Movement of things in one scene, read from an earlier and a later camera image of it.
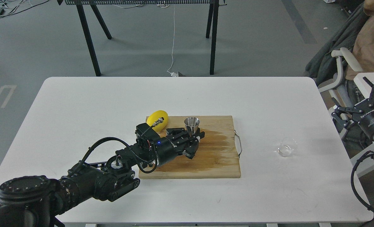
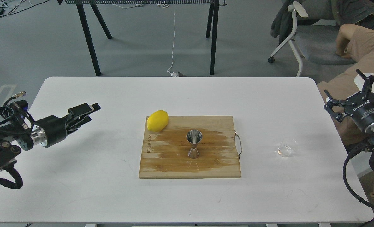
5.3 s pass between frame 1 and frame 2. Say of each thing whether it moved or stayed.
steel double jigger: moved
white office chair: moved
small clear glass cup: stayed
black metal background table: stayed
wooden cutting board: stayed
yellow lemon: stayed
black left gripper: moved
